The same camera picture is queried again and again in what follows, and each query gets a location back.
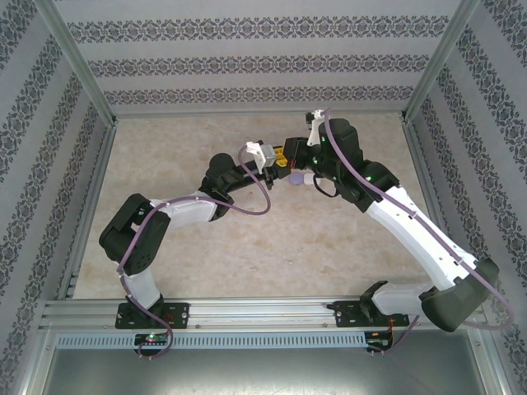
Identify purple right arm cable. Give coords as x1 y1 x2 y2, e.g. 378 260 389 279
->
323 107 515 358

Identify white wall base strip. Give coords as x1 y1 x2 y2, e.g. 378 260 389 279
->
113 109 407 123

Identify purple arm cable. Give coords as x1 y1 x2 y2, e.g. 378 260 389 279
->
323 107 515 358
116 146 273 362

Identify small circuit board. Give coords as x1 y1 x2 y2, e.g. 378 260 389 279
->
133 332 170 346
365 333 395 350

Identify aluminium frame side rail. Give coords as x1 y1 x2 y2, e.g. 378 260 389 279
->
55 118 120 301
399 118 469 296

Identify aluminium frame post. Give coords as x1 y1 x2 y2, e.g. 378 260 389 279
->
399 0 482 124
33 0 120 125

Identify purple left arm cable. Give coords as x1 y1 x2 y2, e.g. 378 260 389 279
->
116 146 273 362

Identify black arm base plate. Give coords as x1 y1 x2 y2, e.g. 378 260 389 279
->
114 301 191 331
331 299 412 329

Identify steel sheet panel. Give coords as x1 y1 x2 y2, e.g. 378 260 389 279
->
39 348 497 395

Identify grey slotted cable duct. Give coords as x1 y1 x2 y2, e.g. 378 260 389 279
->
55 331 368 351

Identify aluminium frame strut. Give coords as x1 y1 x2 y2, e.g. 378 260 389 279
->
475 327 514 395
12 324 57 395

